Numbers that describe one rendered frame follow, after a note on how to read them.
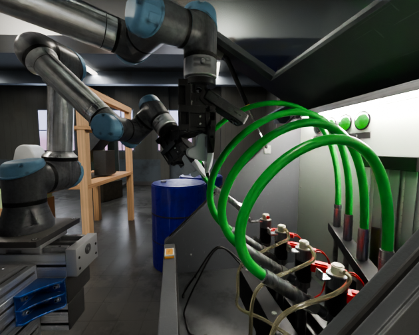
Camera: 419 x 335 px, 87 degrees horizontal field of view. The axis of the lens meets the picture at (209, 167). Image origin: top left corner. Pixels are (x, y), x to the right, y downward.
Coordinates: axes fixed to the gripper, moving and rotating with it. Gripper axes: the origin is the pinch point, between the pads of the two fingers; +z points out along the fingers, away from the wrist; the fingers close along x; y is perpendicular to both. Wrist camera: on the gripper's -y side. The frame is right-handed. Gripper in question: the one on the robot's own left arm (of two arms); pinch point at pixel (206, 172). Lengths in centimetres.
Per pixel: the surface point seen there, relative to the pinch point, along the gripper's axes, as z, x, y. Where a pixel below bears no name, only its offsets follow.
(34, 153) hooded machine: -475, -257, 425
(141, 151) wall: -440, -522, 299
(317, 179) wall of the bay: 18.4, -29.4, -22.9
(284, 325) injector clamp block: 37.7, 10.5, 2.0
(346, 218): 30.4, -1.0, -19.6
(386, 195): 28.7, 18.7, -24.6
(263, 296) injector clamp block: 33.1, 4.5, 4.9
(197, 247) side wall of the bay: 12.0, -21.0, 26.7
